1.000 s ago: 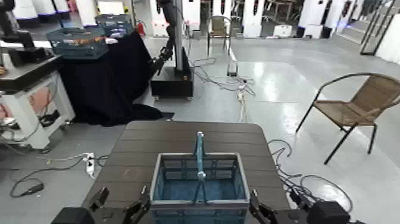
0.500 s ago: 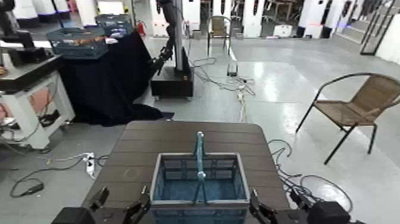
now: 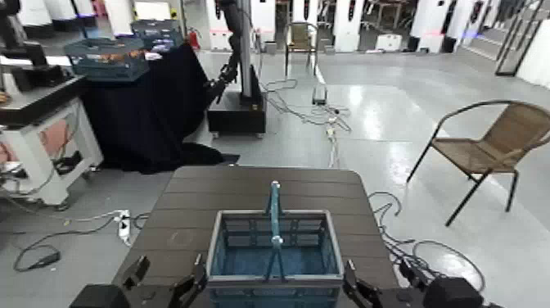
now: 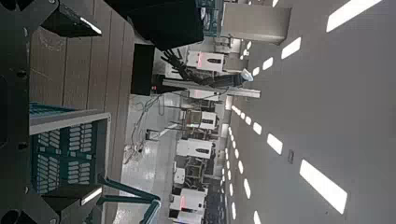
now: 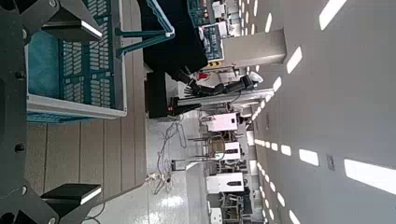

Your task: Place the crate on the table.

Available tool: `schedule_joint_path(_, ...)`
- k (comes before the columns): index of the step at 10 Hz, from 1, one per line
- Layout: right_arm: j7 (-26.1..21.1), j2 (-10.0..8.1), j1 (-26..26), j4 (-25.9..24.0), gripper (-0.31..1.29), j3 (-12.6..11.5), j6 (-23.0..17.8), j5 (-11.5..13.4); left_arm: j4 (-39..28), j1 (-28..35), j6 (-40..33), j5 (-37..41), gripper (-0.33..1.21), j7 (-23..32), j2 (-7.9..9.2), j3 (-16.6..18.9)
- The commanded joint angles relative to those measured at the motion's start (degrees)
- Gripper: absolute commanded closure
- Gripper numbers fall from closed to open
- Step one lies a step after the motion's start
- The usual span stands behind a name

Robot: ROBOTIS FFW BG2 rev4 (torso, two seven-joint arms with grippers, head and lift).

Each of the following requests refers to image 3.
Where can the black tablecloth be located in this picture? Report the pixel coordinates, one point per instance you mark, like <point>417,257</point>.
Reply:
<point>146,116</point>

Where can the white display panel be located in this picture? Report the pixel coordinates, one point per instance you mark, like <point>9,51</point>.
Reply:
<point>152,10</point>

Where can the blue crate with orange items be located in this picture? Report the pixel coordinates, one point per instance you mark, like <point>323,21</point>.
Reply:
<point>107,64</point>

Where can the black monitor stand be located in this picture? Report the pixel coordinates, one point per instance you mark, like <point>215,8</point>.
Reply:
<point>17,41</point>

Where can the black power adapter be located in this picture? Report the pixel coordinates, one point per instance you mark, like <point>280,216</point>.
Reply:
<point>68,163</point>

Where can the grey waste bin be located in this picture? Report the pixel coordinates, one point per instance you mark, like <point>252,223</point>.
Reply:
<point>270,47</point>

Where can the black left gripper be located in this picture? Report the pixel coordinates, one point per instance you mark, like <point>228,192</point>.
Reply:
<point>150,297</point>

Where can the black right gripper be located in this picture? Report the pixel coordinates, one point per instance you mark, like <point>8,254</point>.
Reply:
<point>401,300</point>

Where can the grey box device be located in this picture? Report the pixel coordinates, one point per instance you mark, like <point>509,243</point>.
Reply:
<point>319,95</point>

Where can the dark blue plastic crate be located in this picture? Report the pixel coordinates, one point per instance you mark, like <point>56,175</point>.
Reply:
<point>159,34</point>

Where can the white kiosk column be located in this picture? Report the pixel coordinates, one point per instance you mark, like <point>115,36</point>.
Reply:
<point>429,26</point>
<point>263,17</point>
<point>349,26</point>
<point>118,17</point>

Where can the black metal frame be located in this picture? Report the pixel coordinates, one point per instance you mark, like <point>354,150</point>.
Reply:
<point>505,73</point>

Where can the white box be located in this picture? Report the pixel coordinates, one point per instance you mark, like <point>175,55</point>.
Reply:
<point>389,42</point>

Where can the white cart with dark top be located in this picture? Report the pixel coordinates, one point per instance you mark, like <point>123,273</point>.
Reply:
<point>34,172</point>

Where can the white power strip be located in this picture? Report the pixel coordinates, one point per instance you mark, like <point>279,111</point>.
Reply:
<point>123,226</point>

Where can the red fire extinguisher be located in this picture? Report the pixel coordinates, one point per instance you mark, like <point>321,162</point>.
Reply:
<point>194,39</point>

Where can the robot base with grey column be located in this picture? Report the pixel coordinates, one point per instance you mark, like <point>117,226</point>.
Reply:
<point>236,116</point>

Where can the small wicker chair black frame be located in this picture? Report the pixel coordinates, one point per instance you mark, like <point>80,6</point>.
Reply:
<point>301,36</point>

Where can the black box device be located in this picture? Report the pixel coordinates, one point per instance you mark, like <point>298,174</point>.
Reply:
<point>41,77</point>

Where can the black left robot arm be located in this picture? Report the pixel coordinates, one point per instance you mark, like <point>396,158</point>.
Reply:
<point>99,297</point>

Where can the blue crate with grey rim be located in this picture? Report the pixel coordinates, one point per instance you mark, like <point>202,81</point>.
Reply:
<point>296,262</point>

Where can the large wicker chair black frame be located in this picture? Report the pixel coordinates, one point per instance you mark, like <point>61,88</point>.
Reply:
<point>472,157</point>

